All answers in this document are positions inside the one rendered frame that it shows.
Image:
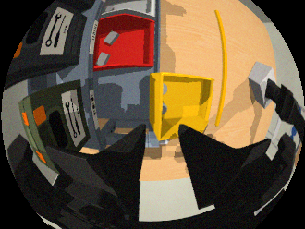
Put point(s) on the red open bin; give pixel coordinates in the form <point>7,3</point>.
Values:
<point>135,44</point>

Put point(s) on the yellow long thin bar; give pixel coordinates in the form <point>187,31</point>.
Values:
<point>223,90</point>

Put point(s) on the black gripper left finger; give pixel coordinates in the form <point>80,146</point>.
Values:
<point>115,169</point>

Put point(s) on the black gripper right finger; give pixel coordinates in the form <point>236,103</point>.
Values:
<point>213,165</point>

